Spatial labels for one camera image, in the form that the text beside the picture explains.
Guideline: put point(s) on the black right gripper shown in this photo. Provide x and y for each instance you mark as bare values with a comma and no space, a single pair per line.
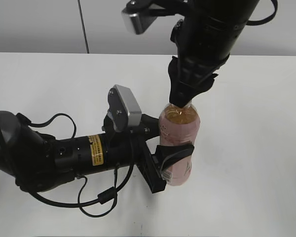
204,43

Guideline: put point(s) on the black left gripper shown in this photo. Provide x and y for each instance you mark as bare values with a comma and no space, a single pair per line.
101,152

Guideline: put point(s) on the pink label tea bottle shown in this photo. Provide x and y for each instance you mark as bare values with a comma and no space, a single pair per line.
178,126

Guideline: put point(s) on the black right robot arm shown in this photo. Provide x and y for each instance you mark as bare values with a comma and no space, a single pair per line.
224,7

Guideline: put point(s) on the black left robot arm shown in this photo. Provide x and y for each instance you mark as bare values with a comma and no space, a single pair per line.
46,162

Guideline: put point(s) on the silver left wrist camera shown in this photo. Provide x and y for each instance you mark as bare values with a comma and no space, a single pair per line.
124,110

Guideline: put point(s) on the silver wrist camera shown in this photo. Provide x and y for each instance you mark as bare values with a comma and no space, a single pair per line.
124,110
138,15

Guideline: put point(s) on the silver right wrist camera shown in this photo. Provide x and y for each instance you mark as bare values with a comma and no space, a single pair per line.
138,15

